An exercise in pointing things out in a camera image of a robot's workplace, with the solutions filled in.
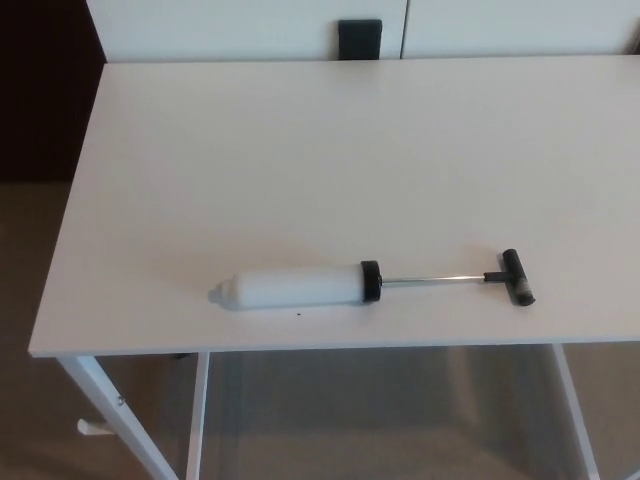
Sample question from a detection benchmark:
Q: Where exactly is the white air pump black handle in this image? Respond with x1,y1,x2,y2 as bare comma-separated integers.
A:
207,248,539,312

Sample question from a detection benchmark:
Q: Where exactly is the white cabinet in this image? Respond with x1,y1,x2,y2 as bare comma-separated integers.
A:
84,0,640,65

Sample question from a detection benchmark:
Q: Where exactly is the dark brown wooden cabinet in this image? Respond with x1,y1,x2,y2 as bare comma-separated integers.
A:
0,0,110,185

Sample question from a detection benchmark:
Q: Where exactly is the black wall box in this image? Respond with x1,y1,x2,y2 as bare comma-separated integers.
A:
337,18,385,61

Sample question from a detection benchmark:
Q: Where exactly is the white metal desk leg frame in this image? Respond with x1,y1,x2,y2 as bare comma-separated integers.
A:
59,352,211,480
551,343,601,480

